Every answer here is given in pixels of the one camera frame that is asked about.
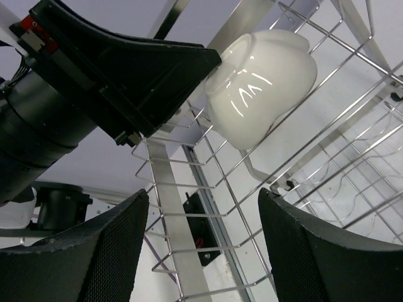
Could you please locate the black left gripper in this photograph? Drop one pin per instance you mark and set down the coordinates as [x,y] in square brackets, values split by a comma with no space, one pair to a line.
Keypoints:
[40,122]

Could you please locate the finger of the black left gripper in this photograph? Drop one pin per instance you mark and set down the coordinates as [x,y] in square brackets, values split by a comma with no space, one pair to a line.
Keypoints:
[128,86]

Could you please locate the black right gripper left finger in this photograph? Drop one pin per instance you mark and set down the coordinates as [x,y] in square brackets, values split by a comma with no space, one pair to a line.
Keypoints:
[94,261]

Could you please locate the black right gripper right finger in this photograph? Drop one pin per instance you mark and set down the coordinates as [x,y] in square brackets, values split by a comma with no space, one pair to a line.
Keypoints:
[313,260]

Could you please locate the white scalloped bowl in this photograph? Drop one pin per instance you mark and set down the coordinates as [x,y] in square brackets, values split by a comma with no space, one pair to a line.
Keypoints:
[262,76]

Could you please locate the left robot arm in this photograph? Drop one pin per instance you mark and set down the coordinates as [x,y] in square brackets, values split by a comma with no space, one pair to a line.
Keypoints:
[52,206]

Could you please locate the stainless steel dish rack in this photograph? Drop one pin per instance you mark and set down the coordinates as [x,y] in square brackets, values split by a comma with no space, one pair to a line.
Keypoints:
[336,155]

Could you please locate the aluminium table rail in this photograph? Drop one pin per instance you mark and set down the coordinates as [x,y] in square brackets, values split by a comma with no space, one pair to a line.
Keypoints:
[218,227]

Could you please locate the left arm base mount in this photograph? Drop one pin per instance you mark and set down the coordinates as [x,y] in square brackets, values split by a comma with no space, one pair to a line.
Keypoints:
[201,230]

